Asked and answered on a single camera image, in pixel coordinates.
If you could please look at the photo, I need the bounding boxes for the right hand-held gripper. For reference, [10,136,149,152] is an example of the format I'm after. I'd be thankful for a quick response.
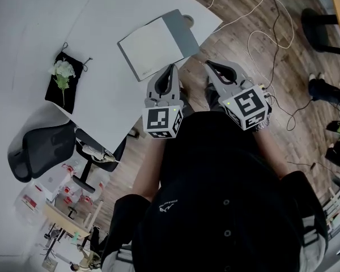
[205,60,273,132]

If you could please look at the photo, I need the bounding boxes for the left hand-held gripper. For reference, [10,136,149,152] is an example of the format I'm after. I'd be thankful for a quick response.
[142,64,184,140]

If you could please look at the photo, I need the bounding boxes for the grey notebook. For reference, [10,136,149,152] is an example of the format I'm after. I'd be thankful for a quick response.
[117,9,200,83]

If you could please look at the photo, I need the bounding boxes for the person's left forearm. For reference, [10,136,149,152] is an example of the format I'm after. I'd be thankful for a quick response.
[133,136,171,202]

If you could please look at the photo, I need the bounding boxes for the person's right forearm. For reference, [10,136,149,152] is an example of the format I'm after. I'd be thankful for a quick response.
[253,127,290,181]

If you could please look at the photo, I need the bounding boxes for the person's dark trousers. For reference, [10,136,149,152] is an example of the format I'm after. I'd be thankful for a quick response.
[180,82,226,117]

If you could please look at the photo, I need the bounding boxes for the silver metal wristwatch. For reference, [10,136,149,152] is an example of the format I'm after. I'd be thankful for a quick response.
[253,121,271,133]

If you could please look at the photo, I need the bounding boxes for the beige cloth bundle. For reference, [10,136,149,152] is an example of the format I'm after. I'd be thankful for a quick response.
[82,143,121,164]

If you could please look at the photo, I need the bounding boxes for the round wooden table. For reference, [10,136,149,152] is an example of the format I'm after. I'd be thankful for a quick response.
[301,0,340,58]

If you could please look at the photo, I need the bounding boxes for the white artificial flower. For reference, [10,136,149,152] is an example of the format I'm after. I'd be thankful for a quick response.
[48,57,76,108]

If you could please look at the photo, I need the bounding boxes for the person's black shirt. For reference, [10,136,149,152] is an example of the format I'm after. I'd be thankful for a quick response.
[101,112,329,272]

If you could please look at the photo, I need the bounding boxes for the black mesh office chair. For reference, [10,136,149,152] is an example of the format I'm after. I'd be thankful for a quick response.
[7,121,127,194]

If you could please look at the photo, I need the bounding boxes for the white cardboard box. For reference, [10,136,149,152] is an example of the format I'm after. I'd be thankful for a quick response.
[45,167,67,198]

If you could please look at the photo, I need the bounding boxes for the light wooden table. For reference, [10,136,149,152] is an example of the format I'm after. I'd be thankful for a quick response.
[42,201,103,238]

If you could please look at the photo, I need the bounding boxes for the pile of clear water jugs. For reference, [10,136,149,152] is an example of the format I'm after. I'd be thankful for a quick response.
[15,163,106,218]

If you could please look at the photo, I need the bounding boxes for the cream power cable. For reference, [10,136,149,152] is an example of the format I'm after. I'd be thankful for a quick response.
[206,0,296,88]

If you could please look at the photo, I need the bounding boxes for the black power cable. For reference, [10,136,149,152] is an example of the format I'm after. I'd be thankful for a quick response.
[269,0,314,131]

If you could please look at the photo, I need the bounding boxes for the black drawstring pouch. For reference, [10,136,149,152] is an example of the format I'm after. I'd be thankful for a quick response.
[44,42,94,115]

